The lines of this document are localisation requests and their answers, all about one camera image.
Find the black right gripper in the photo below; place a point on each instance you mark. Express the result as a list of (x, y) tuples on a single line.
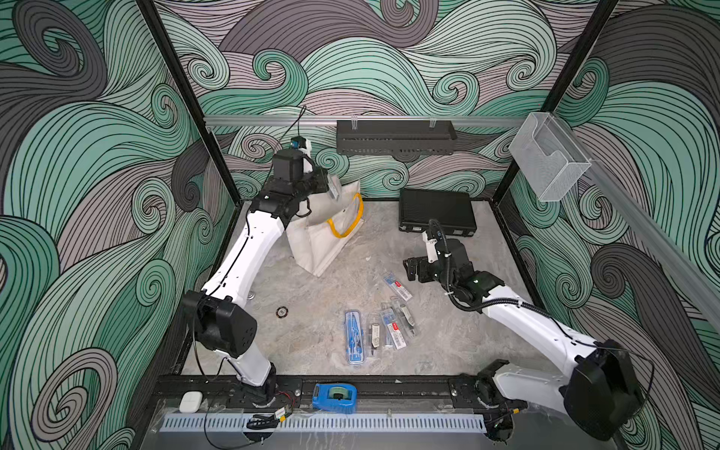
[(422, 264)]

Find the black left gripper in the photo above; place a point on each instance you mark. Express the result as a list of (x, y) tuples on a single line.
[(320, 180)]

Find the small clear compass case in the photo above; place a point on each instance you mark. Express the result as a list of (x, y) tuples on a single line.
[(334, 188)]

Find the clear case barcode label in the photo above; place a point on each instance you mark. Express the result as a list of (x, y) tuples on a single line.
[(396, 287)]

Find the blue compass set case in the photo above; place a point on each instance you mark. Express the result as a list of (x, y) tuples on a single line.
[(354, 338)]

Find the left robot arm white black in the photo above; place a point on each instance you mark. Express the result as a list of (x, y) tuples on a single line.
[(217, 314)]

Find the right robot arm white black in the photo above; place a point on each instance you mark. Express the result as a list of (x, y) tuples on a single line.
[(596, 387)]

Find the white canvas tote bag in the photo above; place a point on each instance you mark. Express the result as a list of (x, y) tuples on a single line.
[(325, 227)]

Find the black ribbed hard case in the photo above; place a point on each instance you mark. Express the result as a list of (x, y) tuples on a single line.
[(453, 210)]

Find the clear case gold label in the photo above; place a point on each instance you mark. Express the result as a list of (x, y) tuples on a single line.
[(405, 314)]

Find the clear case red label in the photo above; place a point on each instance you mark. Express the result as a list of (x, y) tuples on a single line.
[(393, 329)]

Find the clear case beige label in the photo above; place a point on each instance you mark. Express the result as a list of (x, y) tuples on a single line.
[(375, 338)]

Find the black poker chip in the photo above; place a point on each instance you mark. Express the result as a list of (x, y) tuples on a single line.
[(281, 311)]

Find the white earbuds case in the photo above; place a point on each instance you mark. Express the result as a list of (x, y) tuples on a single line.
[(191, 402)]

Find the black wall tray shelf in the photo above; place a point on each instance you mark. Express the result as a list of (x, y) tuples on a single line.
[(395, 138)]

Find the clear acrylic wall holder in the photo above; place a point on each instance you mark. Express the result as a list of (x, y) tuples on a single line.
[(549, 155)]

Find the white slotted cable duct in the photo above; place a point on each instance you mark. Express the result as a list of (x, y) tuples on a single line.
[(410, 423)]

